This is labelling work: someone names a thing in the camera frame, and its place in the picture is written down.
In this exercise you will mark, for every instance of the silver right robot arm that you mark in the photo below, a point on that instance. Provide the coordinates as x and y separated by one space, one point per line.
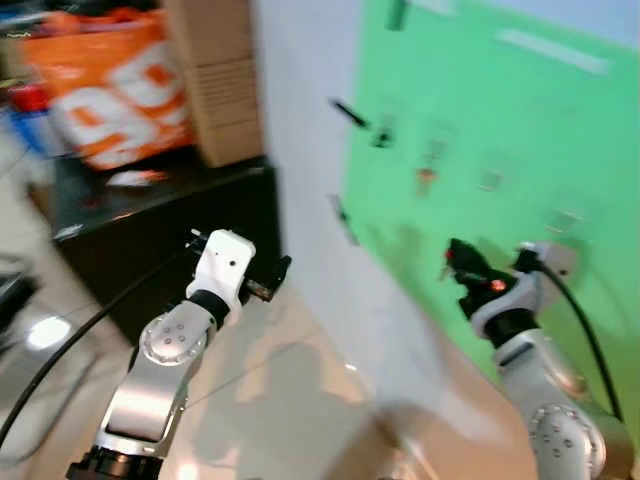
555 430

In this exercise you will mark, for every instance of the black cabinet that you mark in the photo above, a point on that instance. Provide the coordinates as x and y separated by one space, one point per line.
160 240

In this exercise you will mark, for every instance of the black key bunch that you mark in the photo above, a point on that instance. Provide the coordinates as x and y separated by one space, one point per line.
381 136

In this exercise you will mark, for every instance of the brown cardboard box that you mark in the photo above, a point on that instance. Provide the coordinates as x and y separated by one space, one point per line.
220 80

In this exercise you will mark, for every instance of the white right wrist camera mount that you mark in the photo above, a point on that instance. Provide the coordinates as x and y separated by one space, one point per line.
555 258

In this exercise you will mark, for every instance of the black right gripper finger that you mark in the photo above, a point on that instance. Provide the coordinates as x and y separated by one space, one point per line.
458 268
475 256

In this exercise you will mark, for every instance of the long white tape strip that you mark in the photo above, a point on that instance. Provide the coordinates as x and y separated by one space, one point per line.
555 50

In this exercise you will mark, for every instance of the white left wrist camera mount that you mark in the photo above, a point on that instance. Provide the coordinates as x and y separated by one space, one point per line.
225 262

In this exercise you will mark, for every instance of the white paper sheet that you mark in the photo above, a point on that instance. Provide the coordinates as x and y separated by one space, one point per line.
135 179

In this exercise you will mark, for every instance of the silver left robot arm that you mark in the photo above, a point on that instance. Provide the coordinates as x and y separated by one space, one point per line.
170 345

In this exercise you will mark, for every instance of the clear adhesive wall hook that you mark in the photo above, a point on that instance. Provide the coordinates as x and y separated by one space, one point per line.
438 135
386 108
565 220
491 175

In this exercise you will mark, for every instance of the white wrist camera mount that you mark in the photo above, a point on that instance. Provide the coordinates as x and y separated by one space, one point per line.
225 262
555 258

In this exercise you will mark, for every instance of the keys with orange tag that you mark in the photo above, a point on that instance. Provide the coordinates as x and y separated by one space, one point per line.
426 180

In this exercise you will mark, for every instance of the green wall board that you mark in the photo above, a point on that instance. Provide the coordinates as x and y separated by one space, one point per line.
520 130

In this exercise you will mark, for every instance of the orange white shopping bag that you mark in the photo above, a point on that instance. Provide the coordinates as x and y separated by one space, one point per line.
110 90

